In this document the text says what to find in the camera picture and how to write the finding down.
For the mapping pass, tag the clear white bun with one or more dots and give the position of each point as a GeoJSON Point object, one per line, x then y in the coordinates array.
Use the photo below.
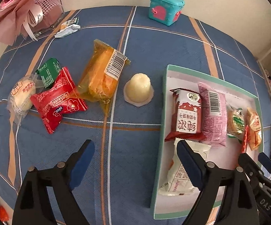
{"type": "Point", "coordinates": [19, 103]}

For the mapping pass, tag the small white snack wrapper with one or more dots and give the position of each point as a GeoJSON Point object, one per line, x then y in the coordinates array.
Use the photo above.
{"type": "Point", "coordinates": [69, 27]}

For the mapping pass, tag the green snack packet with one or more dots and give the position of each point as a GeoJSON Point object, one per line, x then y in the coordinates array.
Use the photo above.
{"type": "Point", "coordinates": [49, 71]}

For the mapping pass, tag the bright red snack bag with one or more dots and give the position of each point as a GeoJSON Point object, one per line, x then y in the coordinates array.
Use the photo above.
{"type": "Point", "coordinates": [52, 104]}

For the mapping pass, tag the green cow biscuit packet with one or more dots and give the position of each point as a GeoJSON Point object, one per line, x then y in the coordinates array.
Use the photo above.
{"type": "Point", "coordinates": [235, 122]}

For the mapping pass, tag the blue plaid tablecloth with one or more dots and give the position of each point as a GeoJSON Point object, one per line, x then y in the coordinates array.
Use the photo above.
{"type": "Point", "coordinates": [118, 184]}

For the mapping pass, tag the long red patterned packet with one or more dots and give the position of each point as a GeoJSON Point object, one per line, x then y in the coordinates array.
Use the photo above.
{"type": "Point", "coordinates": [245, 140]}

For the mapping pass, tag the orange chips packet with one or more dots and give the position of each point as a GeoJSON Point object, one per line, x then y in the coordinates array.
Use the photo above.
{"type": "Point", "coordinates": [254, 129]}

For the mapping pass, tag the yellow cake packet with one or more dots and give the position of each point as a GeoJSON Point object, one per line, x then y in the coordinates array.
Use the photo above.
{"type": "Point", "coordinates": [101, 75]}

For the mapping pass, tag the clear glass vase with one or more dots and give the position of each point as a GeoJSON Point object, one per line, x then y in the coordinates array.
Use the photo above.
{"type": "Point", "coordinates": [52, 11]}

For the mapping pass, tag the teal toy house box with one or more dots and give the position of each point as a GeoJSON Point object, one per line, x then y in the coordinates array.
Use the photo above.
{"type": "Point", "coordinates": [166, 12]}

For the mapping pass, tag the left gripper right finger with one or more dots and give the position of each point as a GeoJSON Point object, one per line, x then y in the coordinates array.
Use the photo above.
{"type": "Point", "coordinates": [238, 205]}

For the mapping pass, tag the teal rimmed white tray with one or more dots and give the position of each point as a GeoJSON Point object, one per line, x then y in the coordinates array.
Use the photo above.
{"type": "Point", "coordinates": [168, 207]}

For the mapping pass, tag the dark red milk biscuit packet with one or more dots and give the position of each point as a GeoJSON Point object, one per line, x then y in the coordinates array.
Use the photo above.
{"type": "Point", "coordinates": [186, 121]}

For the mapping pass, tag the white jelly cup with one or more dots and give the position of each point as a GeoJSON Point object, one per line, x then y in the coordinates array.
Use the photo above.
{"type": "Point", "coordinates": [138, 91]}

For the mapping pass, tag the pink rose bouquet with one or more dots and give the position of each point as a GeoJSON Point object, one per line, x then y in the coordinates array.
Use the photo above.
{"type": "Point", "coordinates": [14, 19]}

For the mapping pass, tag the pink snack packet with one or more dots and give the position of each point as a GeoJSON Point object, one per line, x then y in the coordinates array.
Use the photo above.
{"type": "Point", "coordinates": [214, 116]}

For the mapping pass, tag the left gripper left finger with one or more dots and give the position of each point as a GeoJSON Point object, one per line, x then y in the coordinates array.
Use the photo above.
{"type": "Point", "coordinates": [33, 204]}

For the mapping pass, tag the white printed snack packet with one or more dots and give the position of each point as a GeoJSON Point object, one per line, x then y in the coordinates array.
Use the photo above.
{"type": "Point", "coordinates": [177, 182]}

